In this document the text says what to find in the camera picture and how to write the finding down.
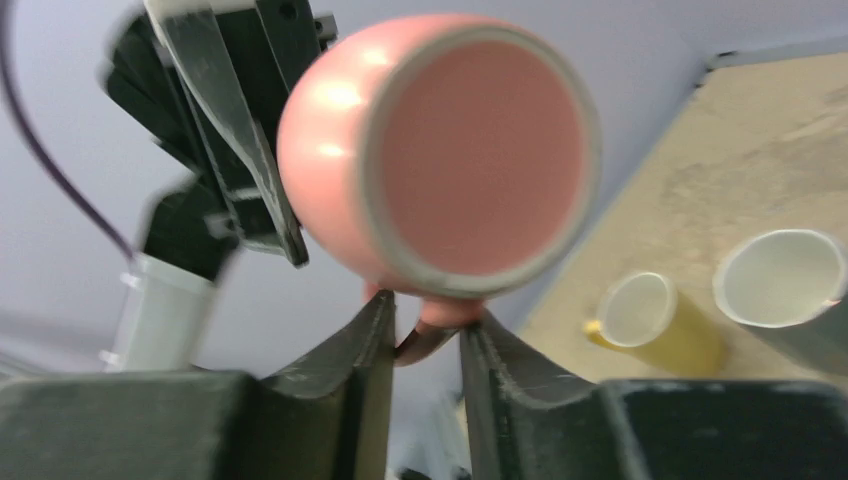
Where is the yellow mug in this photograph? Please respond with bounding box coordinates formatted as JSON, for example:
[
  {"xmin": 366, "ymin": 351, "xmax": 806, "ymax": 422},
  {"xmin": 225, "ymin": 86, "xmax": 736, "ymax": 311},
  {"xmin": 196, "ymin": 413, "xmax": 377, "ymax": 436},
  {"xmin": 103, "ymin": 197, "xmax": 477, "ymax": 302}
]
[{"xmin": 583, "ymin": 271, "xmax": 728, "ymax": 377}]

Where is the pink mug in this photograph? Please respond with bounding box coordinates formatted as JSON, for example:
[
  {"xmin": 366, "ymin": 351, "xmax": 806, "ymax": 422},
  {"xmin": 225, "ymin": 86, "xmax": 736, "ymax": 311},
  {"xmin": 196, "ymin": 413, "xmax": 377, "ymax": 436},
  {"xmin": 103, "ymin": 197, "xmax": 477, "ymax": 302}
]
[{"xmin": 276, "ymin": 13, "xmax": 602, "ymax": 366}]

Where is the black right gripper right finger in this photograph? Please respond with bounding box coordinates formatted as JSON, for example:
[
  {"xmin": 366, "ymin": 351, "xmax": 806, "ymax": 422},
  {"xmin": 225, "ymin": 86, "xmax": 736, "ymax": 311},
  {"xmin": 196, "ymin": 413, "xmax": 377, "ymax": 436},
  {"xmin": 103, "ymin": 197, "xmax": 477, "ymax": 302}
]
[{"xmin": 460, "ymin": 315, "xmax": 847, "ymax": 479}]

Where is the grey-blue ceramic mug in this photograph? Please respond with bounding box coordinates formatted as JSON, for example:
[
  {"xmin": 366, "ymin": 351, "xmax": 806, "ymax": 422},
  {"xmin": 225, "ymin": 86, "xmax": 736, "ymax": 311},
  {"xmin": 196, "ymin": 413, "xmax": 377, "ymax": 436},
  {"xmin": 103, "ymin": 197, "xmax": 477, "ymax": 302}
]
[{"xmin": 712, "ymin": 229, "xmax": 847, "ymax": 376}]

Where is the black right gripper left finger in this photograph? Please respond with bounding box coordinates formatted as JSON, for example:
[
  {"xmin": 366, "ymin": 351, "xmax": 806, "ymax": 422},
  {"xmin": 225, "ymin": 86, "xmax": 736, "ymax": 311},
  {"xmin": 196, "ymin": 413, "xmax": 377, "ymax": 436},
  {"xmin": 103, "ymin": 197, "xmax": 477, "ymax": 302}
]
[{"xmin": 1, "ymin": 291, "xmax": 396, "ymax": 479}]

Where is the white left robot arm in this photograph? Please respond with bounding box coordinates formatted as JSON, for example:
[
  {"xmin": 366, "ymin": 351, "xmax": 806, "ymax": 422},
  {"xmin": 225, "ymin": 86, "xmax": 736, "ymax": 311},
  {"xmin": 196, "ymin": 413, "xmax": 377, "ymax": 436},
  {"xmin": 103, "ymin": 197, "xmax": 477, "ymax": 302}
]
[{"xmin": 104, "ymin": 1, "xmax": 337, "ymax": 371}]

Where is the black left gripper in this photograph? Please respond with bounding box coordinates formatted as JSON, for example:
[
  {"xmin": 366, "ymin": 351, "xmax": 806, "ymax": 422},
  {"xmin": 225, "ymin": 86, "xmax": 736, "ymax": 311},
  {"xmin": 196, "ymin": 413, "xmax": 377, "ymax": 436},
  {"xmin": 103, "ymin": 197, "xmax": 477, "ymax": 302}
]
[{"xmin": 104, "ymin": 1, "xmax": 338, "ymax": 268}]

